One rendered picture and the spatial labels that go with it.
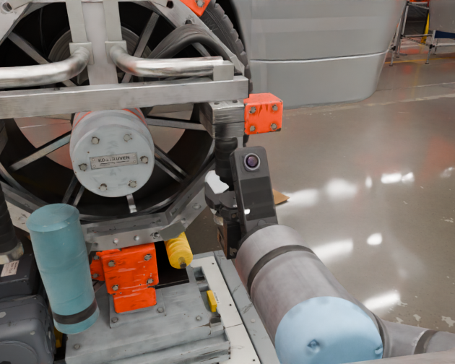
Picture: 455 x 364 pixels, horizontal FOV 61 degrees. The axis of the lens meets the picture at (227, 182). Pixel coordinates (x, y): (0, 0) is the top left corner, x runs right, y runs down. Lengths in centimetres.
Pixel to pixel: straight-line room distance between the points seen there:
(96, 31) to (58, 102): 21
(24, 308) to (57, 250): 37
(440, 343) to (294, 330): 15
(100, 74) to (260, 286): 50
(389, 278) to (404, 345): 137
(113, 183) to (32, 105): 18
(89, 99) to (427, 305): 149
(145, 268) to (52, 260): 25
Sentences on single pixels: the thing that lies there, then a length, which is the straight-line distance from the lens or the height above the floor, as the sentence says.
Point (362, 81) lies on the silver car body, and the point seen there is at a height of 82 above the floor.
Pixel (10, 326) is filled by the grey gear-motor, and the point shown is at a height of 40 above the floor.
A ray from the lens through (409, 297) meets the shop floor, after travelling 176.
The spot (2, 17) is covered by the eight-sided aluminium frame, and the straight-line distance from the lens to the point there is 76.
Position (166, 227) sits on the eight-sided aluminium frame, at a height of 62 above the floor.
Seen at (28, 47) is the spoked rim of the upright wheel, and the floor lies 100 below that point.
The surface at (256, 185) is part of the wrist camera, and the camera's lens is 50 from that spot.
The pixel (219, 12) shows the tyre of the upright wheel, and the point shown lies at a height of 105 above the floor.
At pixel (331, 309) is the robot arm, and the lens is 37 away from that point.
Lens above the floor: 111
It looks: 27 degrees down
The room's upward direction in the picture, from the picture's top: straight up
